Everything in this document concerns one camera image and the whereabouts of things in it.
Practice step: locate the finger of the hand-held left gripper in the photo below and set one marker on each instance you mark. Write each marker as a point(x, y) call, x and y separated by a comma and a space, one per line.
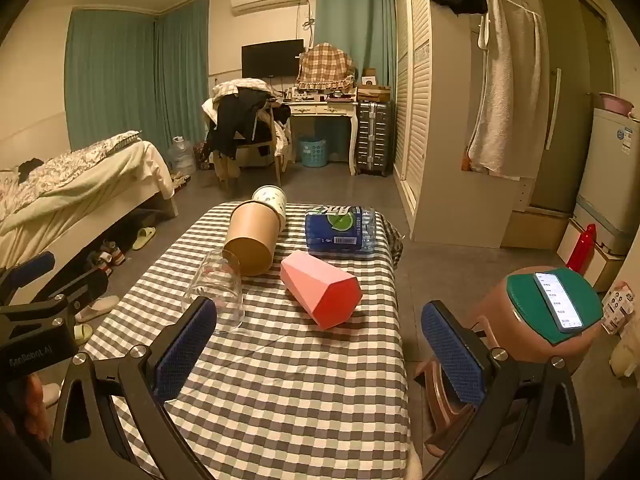
point(90, 284)
point(35, 263)

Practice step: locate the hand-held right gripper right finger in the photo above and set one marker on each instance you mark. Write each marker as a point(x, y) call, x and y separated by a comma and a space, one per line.
point(456, 357)

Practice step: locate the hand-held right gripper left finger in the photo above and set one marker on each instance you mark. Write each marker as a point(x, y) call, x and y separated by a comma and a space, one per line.
point(184, 347)

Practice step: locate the pink hexagonal cup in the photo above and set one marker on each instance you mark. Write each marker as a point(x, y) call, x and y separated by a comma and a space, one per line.
point(320, 290)

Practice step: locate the clear glass cup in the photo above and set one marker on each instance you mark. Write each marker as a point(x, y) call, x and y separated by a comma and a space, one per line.
point(220, 290)

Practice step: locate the brown paper cup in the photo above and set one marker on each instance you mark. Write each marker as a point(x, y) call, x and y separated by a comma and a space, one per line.
point(250, 240)

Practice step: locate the white paper cup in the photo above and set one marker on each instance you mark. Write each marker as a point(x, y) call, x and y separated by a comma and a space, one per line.
point(272, 200)

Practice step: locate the white slipper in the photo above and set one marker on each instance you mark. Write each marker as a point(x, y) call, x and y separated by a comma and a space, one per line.
point(97, 308)

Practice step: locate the pair of sneakers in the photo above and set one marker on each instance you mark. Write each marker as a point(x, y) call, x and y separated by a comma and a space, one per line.
point(107, 254)

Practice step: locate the brown plastic stool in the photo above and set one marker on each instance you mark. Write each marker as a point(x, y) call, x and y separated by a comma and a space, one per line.
point(495, 305)

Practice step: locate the green slipper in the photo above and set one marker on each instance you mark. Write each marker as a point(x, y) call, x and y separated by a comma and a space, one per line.
point(144, 238)

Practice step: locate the green seat pad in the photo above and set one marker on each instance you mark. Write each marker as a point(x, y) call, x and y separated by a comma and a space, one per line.
point(525, 295)

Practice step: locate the patterned quilt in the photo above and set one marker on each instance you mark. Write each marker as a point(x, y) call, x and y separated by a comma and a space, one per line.
point(65, 167)

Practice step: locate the bed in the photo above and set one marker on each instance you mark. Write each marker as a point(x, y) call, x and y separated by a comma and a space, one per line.
point(100, 180)

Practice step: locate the smartphone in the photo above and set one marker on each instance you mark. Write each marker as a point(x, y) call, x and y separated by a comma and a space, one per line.
point(557, 302)

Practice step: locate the clear water jug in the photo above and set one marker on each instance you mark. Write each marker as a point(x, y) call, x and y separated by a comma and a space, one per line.
point(181, 156)

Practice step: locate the red bottle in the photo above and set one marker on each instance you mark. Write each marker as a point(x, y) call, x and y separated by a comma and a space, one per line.
point(582, 250)

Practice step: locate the white printed box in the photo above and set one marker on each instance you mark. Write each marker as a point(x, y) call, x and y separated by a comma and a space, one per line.
point(620, 307)

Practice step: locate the blue pack of water bottles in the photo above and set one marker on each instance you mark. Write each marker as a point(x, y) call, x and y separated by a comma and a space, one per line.
point(340, 230)

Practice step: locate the teal window curtain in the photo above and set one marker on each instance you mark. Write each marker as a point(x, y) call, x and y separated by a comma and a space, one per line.
point(130, 80)
point(355, 15)

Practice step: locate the wooden chair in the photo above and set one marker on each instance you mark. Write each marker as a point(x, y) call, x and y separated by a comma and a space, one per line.
point(255, 152)

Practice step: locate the pile of clothes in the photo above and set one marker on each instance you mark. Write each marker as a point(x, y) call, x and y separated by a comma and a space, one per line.
point(237, 115)

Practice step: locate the white wardrobe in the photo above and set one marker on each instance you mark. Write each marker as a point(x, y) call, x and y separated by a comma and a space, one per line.
point(440, 125)

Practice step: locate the blue plastic basket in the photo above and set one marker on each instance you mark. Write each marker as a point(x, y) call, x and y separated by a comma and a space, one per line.
point(314, 152)

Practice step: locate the silver suitcase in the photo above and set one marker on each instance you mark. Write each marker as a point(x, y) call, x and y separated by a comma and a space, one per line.
point(372, 137)

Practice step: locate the white washing machine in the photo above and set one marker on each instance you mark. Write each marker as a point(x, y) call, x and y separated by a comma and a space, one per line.
point(607, 170)

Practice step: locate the white hanging towel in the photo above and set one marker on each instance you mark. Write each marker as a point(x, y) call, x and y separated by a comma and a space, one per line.
point(507, 95)

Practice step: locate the white desk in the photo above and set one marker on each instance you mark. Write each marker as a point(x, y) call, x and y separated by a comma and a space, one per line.
point(320, 108)

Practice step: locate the cardboard box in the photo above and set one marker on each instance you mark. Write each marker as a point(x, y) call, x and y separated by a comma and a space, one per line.
point(372, 94)

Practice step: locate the black television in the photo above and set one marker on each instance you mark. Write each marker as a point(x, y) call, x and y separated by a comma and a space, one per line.
point(272, 58)

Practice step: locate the pink basin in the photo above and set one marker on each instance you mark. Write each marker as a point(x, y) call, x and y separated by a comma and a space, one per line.
point(617, 104)

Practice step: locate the plaid cloth cover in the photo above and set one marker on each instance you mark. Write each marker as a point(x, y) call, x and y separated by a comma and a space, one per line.
point(325, 67)

